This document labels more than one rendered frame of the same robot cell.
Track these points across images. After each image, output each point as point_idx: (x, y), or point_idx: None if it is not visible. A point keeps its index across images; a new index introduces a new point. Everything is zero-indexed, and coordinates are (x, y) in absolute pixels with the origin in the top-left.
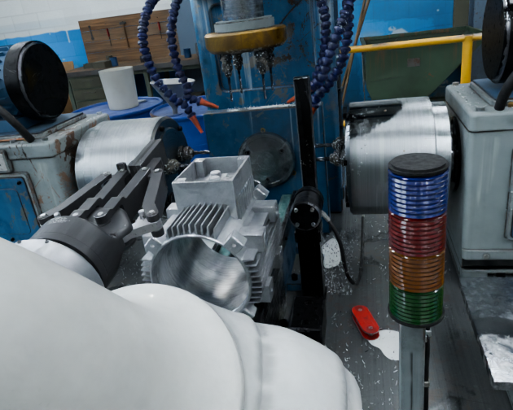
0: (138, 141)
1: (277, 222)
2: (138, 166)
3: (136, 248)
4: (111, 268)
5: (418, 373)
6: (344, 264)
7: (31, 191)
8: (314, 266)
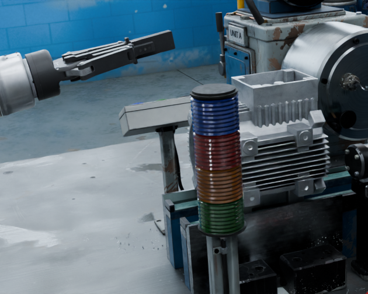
0: (325, 47)
1: (318, 153)
2: (130, 42)
3: (337, 163)
4: (45, 83)
5: (213, 283)
6: None
7: (252, 68)
8: (365, 226)
